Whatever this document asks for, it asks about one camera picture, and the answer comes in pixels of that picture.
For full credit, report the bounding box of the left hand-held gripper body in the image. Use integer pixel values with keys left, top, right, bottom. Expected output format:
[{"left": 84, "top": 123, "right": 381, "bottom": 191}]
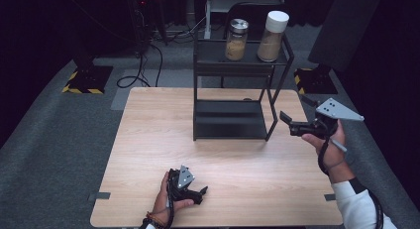
[{"left": 166, "top": 165, "right": 204, "bottom": 204}]

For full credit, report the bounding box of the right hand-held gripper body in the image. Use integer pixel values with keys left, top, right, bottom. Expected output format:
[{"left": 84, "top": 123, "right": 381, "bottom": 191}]
[{"left": 289, "top": 97, "right": 366, "bottom": 140}]

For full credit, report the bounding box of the black metal shelf rack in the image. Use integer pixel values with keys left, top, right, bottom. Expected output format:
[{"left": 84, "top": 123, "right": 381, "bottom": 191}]
[{"left": 192, "top": 32, "right": 295, "bottom": 143}]

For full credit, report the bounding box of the clear powder jar white lid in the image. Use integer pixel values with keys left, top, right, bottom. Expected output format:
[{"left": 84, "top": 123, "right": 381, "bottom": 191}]
[{"left": 257, "top": 10, "right": 290, "bottom": 63}]

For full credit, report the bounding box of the person's left hand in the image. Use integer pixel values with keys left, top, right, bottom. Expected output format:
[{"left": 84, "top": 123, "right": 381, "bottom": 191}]
[{"left": 152, "top": 171, "right": 196, "bottom": 221}]

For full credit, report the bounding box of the person's right hand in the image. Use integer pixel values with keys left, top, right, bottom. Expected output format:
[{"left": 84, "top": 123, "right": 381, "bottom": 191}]
[{"left": 301, "top": 119, "right": 352, "bottom": 184}]

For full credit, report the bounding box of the yellow-black striped stand base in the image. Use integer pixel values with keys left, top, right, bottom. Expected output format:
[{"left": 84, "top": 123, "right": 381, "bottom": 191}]
[
  {"left": 61, "top": 64, "right": 114, "bottom": 95},
  {"left": 293, "top": 67, "right": 339, "bottom": 95}
]

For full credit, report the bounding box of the dark grey panel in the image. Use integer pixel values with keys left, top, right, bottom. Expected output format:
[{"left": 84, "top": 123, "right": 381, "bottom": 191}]
[{"left": 308, "top": 0, "right": 385, "bottom": 73}]

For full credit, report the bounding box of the glass grain jar metal lid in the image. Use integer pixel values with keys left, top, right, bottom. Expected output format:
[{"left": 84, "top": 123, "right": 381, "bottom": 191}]
[{"left": 225, "top": 18, "right": 250, "bottom": 61}]

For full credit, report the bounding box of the dark equipment tower red light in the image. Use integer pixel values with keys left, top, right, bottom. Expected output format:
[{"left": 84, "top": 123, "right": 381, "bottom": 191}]
[{"left": 127, "top": 0, "right": 157, "bottom": 55}]

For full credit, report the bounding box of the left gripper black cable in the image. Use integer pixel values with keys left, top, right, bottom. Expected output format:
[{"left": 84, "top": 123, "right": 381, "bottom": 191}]
[{"left": 165, "top": 188, "right": 176, "bottom": 229}]

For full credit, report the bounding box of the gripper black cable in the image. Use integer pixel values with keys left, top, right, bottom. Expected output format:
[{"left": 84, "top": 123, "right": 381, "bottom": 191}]
[
  {"left": 165, "top": 188, "right": 176, "bottom": 229},
  {"left": 317, "top": 136, "right": 384, "bottom": 229}
]

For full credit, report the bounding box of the beaded bracelet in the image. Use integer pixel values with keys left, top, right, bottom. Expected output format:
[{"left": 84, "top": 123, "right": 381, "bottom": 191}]
[{"left": 144, "top": 211, "right": 166, "bottom": 228}]

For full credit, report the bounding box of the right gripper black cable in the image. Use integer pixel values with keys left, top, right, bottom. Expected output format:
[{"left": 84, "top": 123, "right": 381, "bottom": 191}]
[{"left": 317, "top": 136, "right": 384, "bottom": 229}]

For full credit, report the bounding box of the black floor cable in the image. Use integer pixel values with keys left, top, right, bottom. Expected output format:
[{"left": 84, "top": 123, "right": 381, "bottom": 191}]
[{"left": 116, "top": 44, "right": 163, "bottom": 89}]

